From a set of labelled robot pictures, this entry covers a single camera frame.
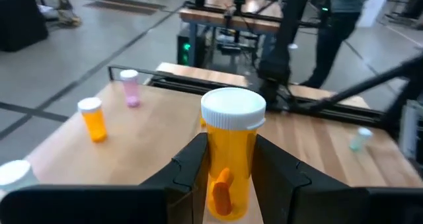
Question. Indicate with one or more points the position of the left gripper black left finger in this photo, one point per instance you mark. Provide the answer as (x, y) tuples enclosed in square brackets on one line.
[(185, 191)]

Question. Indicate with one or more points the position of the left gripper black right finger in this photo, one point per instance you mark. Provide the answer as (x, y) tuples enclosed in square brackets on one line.
[(291, 197)]

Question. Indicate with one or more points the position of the orange medicine bottle white cap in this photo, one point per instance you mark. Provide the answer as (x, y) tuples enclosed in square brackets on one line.
[(231, 158), (94, 125)]

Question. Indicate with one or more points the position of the teal medicine bottle white cap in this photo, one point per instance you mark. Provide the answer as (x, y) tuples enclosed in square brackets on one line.
[(15, 172), (358, 141)]

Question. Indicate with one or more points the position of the pink medicine bottle white cap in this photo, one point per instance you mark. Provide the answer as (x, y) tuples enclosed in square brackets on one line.
[(130, 92)]

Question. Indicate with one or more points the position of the black computer tower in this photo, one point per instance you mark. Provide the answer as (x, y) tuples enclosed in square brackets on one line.
[(185, 50)]

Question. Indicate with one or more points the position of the wooden background table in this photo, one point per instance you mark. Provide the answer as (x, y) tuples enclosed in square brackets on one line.
[(231, 19)]

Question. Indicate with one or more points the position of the dark floor mat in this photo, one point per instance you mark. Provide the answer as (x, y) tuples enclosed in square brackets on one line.
[(125, 6)]

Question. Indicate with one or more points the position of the large black box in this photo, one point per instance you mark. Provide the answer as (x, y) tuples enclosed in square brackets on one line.
[(20, 19)]

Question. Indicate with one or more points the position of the wooden shelf black metal frame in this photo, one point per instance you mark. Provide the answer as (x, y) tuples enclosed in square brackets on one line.
[(148, 144)]

